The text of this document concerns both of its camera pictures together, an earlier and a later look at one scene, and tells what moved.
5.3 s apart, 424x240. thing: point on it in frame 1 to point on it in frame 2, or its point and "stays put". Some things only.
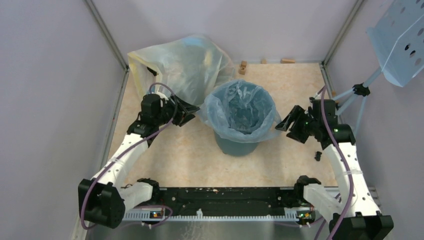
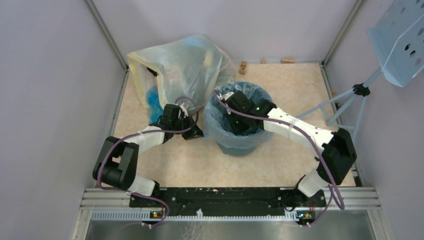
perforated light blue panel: x=398 y=40 stays put
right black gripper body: x=304 y=127 to x=239 y=125
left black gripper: x=183 y=115 to x=194 y=133
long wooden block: x=288 y=60 stays put
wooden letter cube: x=242 y=70 stays put
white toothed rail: x=290 y=214 stays put
